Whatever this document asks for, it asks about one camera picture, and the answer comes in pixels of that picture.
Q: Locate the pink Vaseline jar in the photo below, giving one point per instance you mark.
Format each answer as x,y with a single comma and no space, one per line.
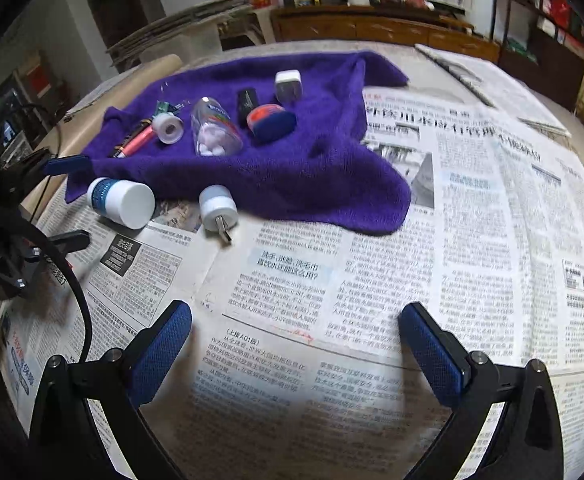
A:
270,122

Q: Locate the newspaper under towel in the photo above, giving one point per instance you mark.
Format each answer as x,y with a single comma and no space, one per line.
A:
294,368

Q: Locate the beige sofa armrest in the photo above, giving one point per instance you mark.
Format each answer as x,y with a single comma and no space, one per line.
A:
84,125

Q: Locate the clear pill bottle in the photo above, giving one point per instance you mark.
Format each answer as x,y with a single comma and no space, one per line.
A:
214,133

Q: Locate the green binder clip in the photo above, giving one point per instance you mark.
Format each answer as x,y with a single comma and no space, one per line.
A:
166,107

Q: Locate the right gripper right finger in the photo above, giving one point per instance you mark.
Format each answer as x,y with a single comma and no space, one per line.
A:
447,366

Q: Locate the white blue balm bottle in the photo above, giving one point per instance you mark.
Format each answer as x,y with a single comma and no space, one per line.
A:
127,203

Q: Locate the pink white tube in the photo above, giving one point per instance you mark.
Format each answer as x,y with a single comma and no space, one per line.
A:
135,143

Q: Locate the wooden TV cabinet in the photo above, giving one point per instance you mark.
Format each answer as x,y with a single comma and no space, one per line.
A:
401,25

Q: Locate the dark shelf unit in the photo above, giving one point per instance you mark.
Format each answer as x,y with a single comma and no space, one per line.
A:
541,43

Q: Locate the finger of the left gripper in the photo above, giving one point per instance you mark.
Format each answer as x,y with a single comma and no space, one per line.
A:
67,165
44,246

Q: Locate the white round USB adapter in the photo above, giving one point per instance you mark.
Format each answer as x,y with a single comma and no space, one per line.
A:
218,211

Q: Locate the stacked cardboard sheets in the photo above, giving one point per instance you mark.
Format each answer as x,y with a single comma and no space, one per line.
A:
165,28

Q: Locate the purple towel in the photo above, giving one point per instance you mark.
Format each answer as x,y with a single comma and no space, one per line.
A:
320,172

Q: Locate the small white tape roll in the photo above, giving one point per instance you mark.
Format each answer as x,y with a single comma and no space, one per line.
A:
168,128

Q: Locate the black Horizon lighter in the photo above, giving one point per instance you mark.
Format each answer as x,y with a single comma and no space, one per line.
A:
247,100

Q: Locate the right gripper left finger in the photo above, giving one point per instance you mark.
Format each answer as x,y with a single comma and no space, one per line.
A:
151,353

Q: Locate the white USB charger plug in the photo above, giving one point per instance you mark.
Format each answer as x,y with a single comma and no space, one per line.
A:
288,86

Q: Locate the folded newspaper far side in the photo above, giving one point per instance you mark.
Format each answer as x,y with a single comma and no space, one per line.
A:
496,88

